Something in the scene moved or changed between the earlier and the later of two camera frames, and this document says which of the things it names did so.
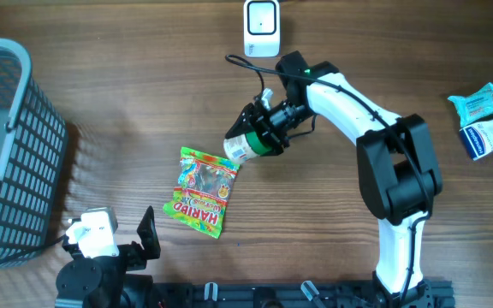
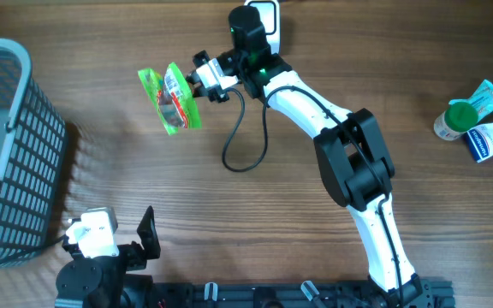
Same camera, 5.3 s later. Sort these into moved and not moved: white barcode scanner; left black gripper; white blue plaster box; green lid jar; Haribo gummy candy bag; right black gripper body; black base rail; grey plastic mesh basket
Moved: Haribo gummy candy bag; right black gripper body; green lid jar
Not moved: white blue plaster box; grey plastic mesh basket; black base rail; white barcode scanner; left black gripper
